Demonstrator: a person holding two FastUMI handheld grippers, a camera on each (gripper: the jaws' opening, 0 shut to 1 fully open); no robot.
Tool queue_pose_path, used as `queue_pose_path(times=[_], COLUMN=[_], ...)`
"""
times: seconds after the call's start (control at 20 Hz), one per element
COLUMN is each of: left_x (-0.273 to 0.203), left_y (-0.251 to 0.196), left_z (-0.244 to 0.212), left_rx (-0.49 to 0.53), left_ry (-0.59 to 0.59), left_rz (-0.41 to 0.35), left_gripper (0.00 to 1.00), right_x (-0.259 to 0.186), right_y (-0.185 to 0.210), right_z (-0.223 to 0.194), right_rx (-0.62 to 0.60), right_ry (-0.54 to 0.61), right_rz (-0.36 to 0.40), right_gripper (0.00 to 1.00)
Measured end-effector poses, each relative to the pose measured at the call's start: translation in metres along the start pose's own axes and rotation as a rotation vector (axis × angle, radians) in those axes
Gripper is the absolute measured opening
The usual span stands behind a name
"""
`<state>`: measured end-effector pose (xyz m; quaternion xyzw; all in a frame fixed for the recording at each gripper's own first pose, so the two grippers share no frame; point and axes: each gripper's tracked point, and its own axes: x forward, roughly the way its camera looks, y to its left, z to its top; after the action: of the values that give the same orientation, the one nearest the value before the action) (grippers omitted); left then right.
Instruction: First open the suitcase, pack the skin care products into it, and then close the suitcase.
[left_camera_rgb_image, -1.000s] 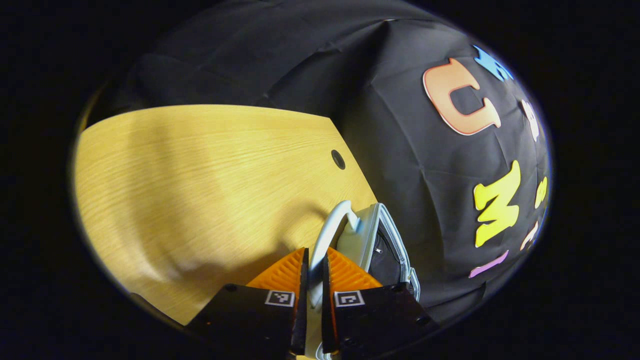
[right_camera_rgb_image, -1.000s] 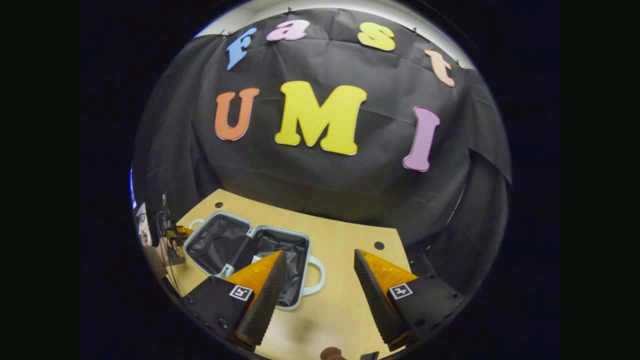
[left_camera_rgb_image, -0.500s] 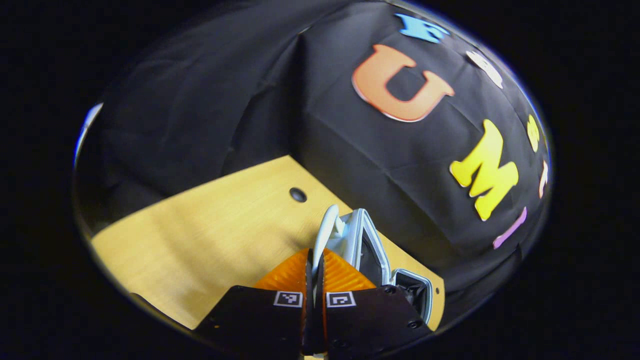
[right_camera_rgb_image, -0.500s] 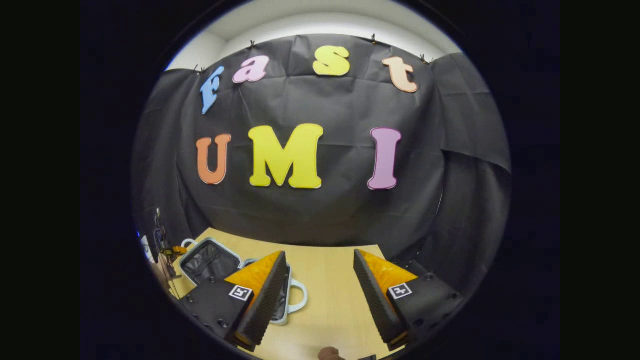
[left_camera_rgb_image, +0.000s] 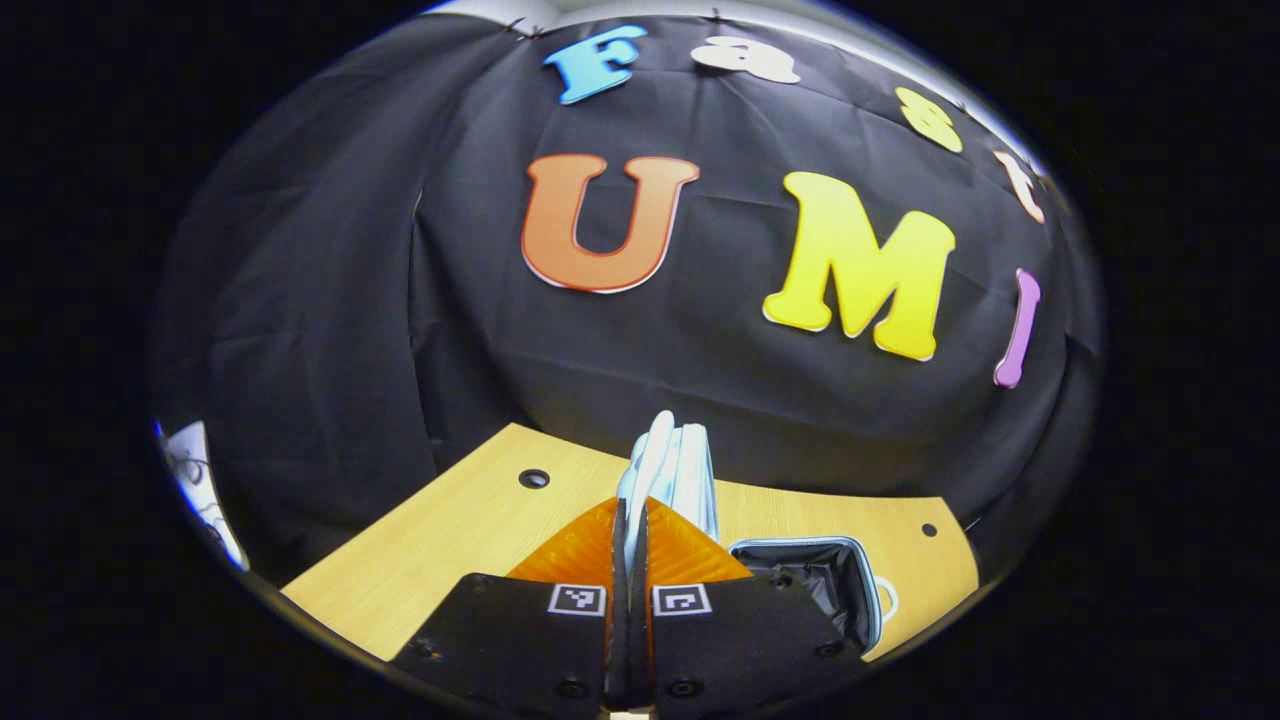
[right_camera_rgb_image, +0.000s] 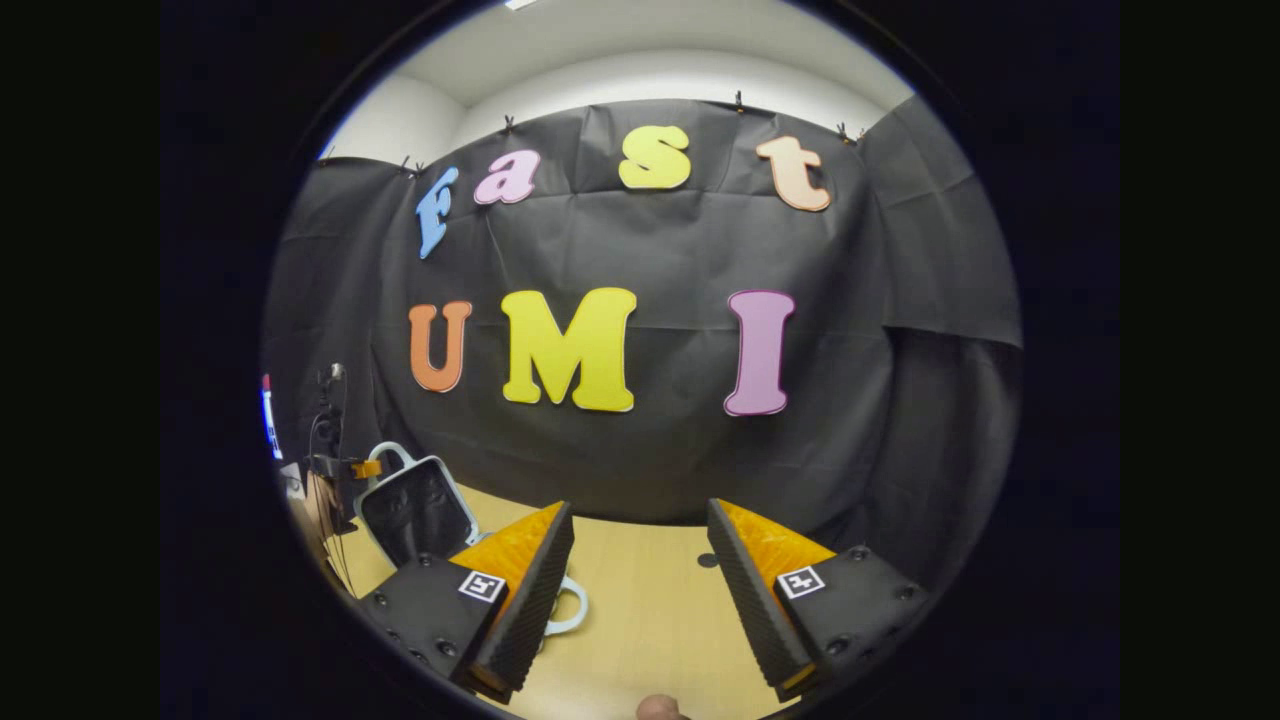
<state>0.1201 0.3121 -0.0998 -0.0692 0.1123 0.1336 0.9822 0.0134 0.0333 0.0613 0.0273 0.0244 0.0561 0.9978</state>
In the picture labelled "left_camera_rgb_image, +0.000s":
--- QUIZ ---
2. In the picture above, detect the black backdrop cloth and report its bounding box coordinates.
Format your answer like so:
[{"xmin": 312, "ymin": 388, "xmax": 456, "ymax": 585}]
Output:
[{"xmin": 150, "ymin": 12, "xmax": 1106, "ymax": 593}]

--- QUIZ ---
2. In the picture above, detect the light blue suitcase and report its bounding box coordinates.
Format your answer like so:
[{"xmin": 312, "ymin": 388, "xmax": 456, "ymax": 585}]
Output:
[{"xmin": 615, "ymin": 409, "xmax": 900, "ymax": 659}]

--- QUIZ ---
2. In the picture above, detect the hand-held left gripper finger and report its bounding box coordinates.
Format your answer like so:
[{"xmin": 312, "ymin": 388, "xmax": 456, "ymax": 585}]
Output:
[
  {"xmin": 631, "ymin": 497, "xmax": 867, "ymax": 714},
  {"xmin": 392, "ymin": 497, "xmax": 630, "ymax": 714}
]

